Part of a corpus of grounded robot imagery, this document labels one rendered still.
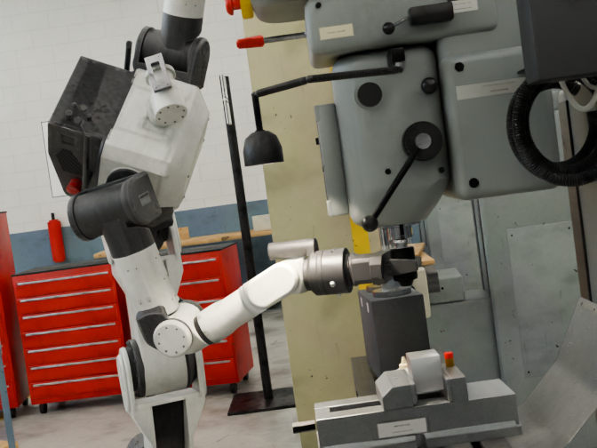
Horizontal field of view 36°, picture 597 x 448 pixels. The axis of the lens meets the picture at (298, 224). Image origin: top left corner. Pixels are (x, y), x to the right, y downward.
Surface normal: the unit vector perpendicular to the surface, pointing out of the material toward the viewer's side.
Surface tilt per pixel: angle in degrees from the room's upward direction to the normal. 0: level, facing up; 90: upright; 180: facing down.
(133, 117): 57
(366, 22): 90
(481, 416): 90
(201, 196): 90
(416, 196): 118
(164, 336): 101
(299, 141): 90
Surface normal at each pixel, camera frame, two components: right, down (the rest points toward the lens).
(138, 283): -0.14, 0.27
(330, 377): -0.01, 0.05
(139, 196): 0.92, -0.26
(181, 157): 0.83, -0.17
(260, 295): -0.27, 0.08
